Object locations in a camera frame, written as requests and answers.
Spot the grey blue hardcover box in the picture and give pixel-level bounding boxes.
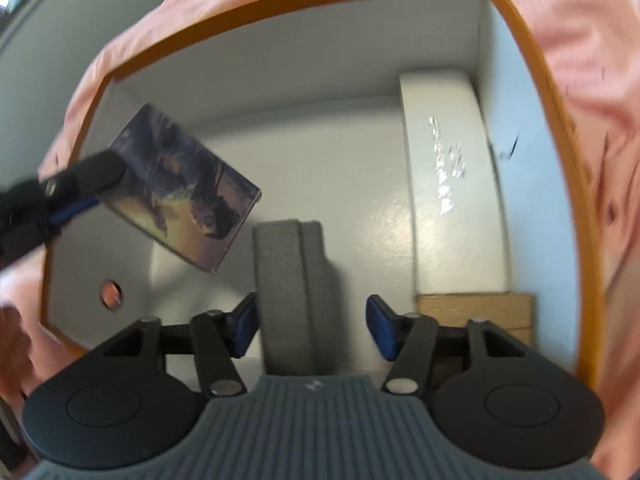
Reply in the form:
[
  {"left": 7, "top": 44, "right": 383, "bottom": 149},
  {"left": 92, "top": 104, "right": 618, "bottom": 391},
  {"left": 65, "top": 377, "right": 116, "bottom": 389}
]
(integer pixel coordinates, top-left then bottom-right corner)
[{"left": 253, "top": 220, "right": 345, "bottom": 376}]

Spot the illustrated card box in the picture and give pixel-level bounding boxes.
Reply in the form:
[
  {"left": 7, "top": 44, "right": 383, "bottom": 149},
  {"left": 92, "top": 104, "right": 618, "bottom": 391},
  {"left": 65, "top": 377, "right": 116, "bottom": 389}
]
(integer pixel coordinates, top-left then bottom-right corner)
[{"left": 104, "top": 103, "right": 262, "bottom": 273}]

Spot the long white cardboard box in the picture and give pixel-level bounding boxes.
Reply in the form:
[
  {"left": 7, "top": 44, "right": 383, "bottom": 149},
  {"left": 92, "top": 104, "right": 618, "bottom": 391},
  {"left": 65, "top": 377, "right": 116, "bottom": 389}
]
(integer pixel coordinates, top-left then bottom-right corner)
[{"left": 399, "top": 70, "right": 510, "bottom": 295}]

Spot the person's left hand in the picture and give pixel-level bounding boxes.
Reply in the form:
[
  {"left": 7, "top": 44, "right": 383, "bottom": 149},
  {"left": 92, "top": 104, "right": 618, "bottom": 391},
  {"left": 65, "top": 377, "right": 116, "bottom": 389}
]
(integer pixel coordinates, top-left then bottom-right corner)
[{"left": 0, "top": 304, "right": 34, "bottom": 411}]

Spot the small brown cardboard box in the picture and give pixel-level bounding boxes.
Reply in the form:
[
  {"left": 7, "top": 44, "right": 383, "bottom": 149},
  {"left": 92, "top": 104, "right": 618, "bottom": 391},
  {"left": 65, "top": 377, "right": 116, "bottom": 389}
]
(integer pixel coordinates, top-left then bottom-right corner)
[{"left": 416, "top": 292, "right": 536, "bottom": 347}]

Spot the orange storage box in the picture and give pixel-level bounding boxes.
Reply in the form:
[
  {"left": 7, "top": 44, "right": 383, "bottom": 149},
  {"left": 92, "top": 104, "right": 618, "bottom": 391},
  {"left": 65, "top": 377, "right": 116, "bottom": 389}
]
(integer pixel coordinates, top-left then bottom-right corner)
[{"left": 72, "top": 0, "right": 603, "bottom": 385}]

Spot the pink bedsheet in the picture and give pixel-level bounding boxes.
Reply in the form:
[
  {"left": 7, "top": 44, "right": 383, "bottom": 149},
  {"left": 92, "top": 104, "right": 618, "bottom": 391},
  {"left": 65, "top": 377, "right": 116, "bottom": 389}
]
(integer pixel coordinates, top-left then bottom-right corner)
[{"left": 0, "top": 0, "right": 640, "bottom": 480}]

